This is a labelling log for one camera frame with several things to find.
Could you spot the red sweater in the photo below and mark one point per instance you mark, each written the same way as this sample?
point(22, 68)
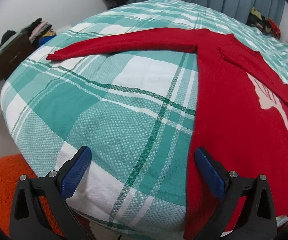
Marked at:
point(242, 110)

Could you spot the teal white plaid bedspread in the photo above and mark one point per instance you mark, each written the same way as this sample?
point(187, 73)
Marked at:
point(135, 110)

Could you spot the orange fluffy rug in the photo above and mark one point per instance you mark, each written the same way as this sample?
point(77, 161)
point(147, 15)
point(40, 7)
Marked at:
point(11, 168)

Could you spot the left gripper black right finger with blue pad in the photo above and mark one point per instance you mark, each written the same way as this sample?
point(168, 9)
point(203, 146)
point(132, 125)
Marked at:
point(246, 209)

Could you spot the pile of clothes on cabinet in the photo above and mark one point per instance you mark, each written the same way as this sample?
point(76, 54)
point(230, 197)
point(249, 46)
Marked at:
point(39, 32)

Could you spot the colourful clothes pile by curtain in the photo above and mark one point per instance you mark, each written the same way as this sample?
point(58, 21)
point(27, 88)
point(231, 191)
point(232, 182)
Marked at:
point(265, 25)

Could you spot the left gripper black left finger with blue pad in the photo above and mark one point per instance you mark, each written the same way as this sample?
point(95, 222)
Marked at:
point(28, 219)

